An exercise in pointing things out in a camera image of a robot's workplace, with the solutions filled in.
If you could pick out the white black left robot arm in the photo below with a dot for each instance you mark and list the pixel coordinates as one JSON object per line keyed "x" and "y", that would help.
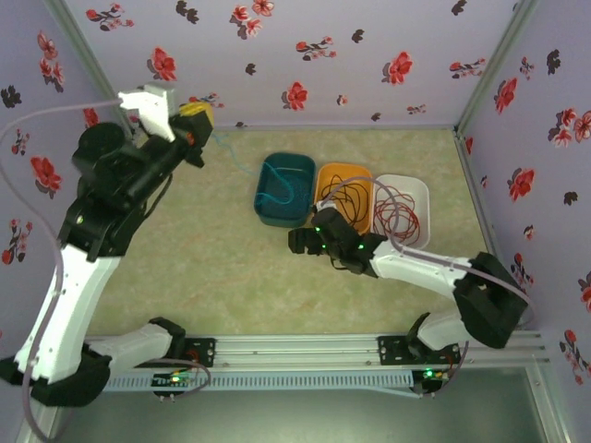
{"x": 69, "y": 304}

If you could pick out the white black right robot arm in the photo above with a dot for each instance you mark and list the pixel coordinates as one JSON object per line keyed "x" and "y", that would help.
{"x": 415, "y": 267}

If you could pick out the teal plastic bin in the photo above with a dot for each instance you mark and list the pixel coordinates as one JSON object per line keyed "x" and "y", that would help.
{"x": 284, "y": 221}

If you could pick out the orange plastic bin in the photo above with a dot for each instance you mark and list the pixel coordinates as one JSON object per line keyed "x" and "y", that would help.
{"x": 365, "y": 175}

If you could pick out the white plastic bin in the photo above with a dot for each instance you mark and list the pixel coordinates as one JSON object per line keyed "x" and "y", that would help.
{"x": 422, "y": 203}

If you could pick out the aluminium corner beam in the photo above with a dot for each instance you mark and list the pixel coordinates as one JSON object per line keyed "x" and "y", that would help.
{"x": 548, "y": 406}

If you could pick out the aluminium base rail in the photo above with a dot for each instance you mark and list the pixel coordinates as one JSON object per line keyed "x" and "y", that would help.
{"x": 295, "y": 353}

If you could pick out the aluminium frame post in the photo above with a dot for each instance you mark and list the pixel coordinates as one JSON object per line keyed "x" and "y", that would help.
{"x": 496, "y": 60}
{"x": 80, "y": 44}

